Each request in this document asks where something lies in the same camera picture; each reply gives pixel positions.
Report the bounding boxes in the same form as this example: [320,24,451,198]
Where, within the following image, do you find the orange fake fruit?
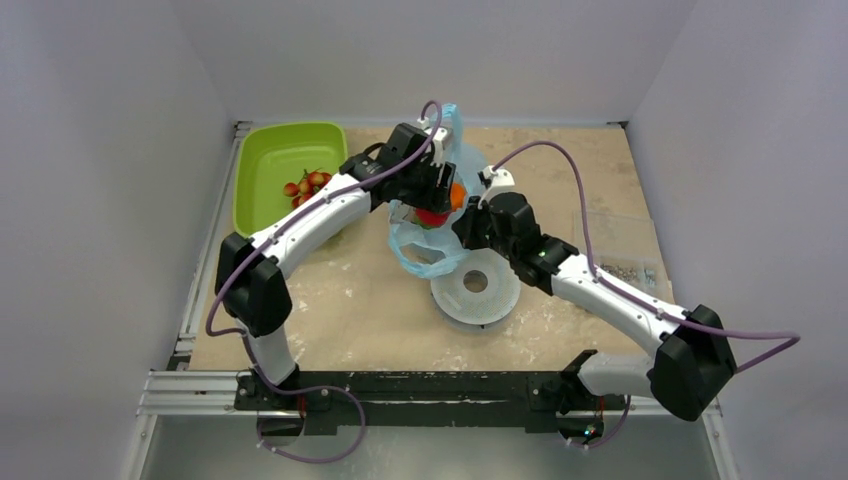
[450,183,467,212]

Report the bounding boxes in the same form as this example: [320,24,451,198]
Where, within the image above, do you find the red fake apple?
[414,208,451,229]

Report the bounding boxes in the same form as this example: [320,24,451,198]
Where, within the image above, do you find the blue plastic bag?
[388,103,487,279]

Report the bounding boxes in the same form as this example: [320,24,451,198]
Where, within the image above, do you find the red fake fruits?
[282,170,333,209]

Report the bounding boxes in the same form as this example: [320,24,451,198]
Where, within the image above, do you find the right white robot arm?
[451,192,737,421]

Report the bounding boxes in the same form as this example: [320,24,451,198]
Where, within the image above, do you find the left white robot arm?
[210,119,456,409]

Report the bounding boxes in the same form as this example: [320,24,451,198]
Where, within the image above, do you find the white perforated filament spool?
[430,249,521,332]

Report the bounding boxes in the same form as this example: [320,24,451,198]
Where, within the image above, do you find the green plastic tub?
[233,122,347,236]

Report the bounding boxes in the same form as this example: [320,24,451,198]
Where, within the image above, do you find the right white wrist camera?
[478,165,515,204]

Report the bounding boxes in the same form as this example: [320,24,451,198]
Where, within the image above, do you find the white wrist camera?
[478,165,515,204]
[417,118,454,166]

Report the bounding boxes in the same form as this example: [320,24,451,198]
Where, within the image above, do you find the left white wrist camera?
[417,118,454,166]

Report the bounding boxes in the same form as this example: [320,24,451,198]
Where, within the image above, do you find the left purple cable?
[205,100,444,465]

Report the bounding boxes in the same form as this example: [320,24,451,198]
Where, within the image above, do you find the purple cable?
[205,100,444,465]
[493,140,802,452]

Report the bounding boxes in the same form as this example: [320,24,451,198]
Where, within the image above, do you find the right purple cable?
[493,140,802,452]

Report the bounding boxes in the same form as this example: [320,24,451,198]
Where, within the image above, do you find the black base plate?
[234,371,625,439]

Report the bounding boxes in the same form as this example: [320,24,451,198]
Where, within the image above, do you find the aluminium frame rail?
[135,371,671,416]

